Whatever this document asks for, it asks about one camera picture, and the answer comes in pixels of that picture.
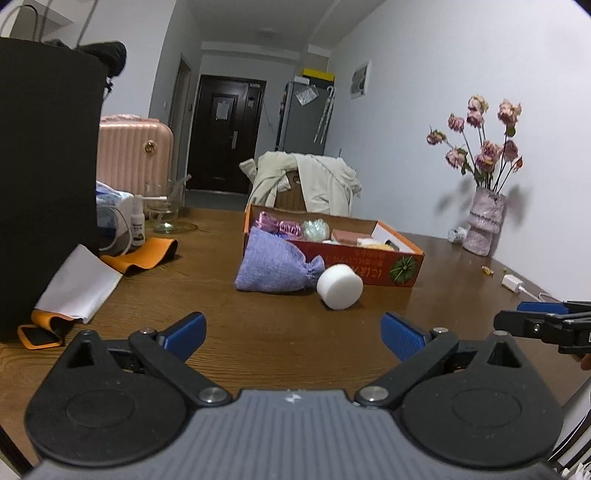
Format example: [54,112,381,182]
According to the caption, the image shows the wall electrical panel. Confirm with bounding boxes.
[349,61,370,99]

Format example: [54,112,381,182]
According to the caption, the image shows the white charger with cable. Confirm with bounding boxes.
[501,274,559,302]

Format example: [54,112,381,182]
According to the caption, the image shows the beige coat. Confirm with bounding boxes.
[239,151,363,217]

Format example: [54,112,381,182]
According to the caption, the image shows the pink suitcase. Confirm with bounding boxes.
[96,114,173,196]

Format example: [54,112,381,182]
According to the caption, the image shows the yellow box on refrigerator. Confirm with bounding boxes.
[301,68,335,83]

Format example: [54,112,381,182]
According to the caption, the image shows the brown wooden chair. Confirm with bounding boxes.
[274,170,307,212]

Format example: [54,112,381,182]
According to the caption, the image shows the grey refrigerator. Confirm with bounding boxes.
[274,79,332,155]

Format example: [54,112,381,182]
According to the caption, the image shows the orange cardboard box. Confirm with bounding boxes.
[243,205,425,287]

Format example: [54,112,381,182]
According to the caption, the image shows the white spray bottle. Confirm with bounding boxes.
[130,195,145,247]

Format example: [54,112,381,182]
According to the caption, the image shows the person's right hand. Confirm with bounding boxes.
[581,354,591,371]

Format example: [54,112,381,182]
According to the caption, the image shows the dark entrance door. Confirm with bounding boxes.
[186,75,266,194]

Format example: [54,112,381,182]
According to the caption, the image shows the white plastic packaging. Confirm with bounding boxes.
[95,181,134,256]

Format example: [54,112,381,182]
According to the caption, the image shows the clear glass jar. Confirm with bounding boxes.
[143,175,197,235]

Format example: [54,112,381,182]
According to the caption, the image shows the pink ribbed vase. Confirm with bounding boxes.
[463,187,506,257]

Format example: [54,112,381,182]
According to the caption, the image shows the black speaker box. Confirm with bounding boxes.
[1,38,107,342]

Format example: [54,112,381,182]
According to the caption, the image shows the lavender cloth pouch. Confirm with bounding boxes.
[235,227,325,294]

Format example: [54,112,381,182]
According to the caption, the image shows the white foam cylinder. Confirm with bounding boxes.
[317,264,363,310]

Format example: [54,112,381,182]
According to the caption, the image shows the white yellow plush toy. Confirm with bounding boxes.
[356,237,399,252]

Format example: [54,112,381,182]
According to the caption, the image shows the small white object by vase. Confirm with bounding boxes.
[447,226,469,244]

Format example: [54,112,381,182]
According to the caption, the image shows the iridescent plastic bag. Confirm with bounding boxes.
[301,219,331,243]

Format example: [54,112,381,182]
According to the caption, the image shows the dried pink flowers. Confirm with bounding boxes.
[426,95,524,195]

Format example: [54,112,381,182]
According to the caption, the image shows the white paper sheet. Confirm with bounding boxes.
[35,245,122,324]

